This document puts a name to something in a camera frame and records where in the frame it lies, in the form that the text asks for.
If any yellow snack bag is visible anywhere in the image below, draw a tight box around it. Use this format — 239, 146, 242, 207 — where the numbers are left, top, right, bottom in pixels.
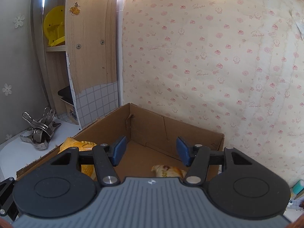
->
58, 137, 97, 181

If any teal cap bottle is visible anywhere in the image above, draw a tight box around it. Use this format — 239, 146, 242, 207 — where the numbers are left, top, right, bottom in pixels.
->
287, 180, 304, 206

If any cardboard shoe box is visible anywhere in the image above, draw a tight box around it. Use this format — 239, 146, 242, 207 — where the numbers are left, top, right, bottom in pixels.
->
16, 102, 225, 182

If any metal clips pile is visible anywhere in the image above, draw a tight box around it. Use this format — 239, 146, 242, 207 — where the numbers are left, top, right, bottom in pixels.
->
20, 107, 61, 151

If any black case on shelf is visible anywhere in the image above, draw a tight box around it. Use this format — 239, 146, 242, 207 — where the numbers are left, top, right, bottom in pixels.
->
58, 86, 73, 100

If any yellow plastic reel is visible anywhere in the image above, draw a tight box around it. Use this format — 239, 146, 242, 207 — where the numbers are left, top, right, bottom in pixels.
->
43, 5, 65, 47

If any croissant snack packet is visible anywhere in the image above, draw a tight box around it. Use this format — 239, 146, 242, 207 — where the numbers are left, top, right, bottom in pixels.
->
151, 165, 187, 179

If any wooden small box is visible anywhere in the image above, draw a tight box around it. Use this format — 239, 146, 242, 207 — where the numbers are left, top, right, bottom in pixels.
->
60, 97, 78, 125

